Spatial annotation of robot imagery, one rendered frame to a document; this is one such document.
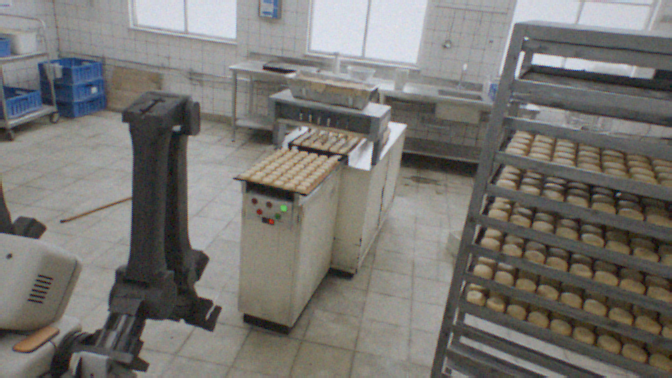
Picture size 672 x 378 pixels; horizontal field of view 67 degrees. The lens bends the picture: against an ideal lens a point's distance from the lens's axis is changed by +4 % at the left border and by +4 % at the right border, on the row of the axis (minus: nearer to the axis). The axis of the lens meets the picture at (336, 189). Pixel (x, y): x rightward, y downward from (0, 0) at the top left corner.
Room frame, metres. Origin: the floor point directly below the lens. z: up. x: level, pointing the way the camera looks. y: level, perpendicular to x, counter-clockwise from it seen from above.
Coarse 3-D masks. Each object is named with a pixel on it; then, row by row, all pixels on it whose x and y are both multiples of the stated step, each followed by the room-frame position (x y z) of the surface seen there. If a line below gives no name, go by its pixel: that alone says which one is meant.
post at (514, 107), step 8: (528, 56) 1.59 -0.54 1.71; (512, 104) 1.59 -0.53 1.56; (520, 104) 1.59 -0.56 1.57; (512, 112) 1.59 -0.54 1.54; (504, 136) 1.59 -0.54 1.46; (496, 168) 1.59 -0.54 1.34; (472, 256) 1.59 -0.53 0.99; (464, 320) 1.59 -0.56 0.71; (456, 336) 1.59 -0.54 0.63; (448, 368) 1.59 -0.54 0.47
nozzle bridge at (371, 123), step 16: (272, 96) 3.01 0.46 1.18; (288, 96) 3.07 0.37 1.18; (272, 112) 2.99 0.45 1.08; (288, 112) 3.06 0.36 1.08; (304, 112) 3.03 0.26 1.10; (320, 112) 3.00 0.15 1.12; (336, 112) 2.98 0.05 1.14; (352, 112) 2.86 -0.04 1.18; (368, 112) 2.90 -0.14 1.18; (384, 112) 2.95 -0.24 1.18; (320, 128) 2.95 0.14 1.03; (336, 128) 2.93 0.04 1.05; (352, 128) 2.95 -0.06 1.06; (368, 128) 2.92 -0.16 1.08; (384, 128) 3.02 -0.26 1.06
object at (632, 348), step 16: (480, 288) 1.27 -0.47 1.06; (480, 304) 1.21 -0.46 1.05; (496, 304) 1.20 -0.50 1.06; (512, 304) 1.23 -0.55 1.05; (528, 304) 1.25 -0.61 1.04; (528, 320) 1.17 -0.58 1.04; (544, 320) 1.15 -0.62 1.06; (560, 320) 1.16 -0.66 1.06; (576, 320) 1.17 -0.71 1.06; (576, 336) 1.11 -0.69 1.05; (592, 336) 1.11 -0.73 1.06; (608, 336) 1.13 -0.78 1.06; (624, 336) 1.13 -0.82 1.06; (624, 352) 1.07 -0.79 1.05; (640, 352) 1.07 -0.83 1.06; (656, 352) 1.09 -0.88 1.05
